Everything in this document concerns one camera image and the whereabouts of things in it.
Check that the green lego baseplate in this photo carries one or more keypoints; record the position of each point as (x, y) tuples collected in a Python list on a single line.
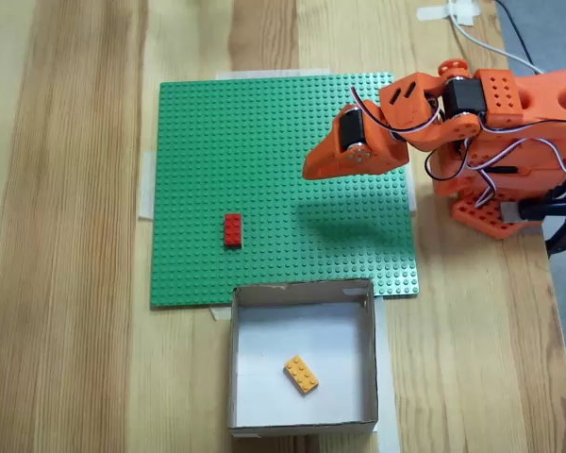
[(240, 156)]

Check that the red lego block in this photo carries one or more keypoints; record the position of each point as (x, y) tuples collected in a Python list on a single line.
[(233, 231)]

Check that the translucent masking tape strip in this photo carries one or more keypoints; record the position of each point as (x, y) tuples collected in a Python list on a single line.
[(146, 189), (412, 203), (219, 313), (264, 74)]

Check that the black table clamp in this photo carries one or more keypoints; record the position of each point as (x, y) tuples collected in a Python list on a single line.
[(563, 236)]

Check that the cardboard box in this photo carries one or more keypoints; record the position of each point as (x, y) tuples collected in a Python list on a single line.
[(311, 330)]

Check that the yellow lego block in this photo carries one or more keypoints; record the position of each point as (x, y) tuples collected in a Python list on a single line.
[(302, 374)]

